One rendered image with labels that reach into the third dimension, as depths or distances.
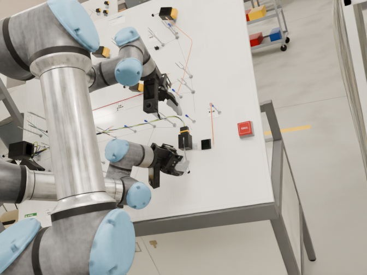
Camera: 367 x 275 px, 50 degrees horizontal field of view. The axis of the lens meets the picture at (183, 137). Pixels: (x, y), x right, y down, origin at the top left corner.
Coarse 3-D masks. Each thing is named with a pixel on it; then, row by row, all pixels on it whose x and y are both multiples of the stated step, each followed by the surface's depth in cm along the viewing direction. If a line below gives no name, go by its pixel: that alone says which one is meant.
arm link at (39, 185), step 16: (0, 160) 97; (0, 176) 93; (16, 176) 95; (32, 176) 98; (48, 176) 101; (128, 176) 121; (0, 192) 93; (16, 192) 95; (32, 192) 98; (48, 192) 100; (112, 192) 109; (128, 192) 112; (144, 192) 113
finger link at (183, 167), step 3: (186, 162) 143; (189, 162) 144; (177, 165) 142; (180, 165) 142; (183, 165) 144; (186, 165) 144; (174, 168) 142; (177, 168) 142; (180, 168) 143; (183, 168) 144; (186, 168) 145; (183, 171) 144; (186, 171) 146; (183, 174) 145
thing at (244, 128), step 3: (237, 123) 150; (240, 123) 149; (243, 123) 148; (246, 123) 148; (249, 123) 148; (240, 126) 149; (243, 126) 148; (246, 126) 148; (249, 126) 147; (240, 129) 148; (243, 129) 148; (246, 129) 147; (249, 129) 147; (240, 132) 148; (243, 132) 148; (246, 132) 147; (249, 132) 147; (240, 135) 148
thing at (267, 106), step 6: (264, 102) 188; (270, 102) 185; (264, 108) 187; (270, 108) 186; (270, 114) 188; (270, 120) 189; (276, 120) 190; (270, 126) 191; (276, 126) 190; (276, 132) 192; (276, 138) 193
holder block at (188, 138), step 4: (180, 136) 151; (184, 136) 151; (188, 136) 151; (180, 140) 151; (184, 140) 150; (188, 140) 150; (180, 144) 150; (184, 144) 150; (188, 144) 149; (180, 148) 151; (188, 148) 151
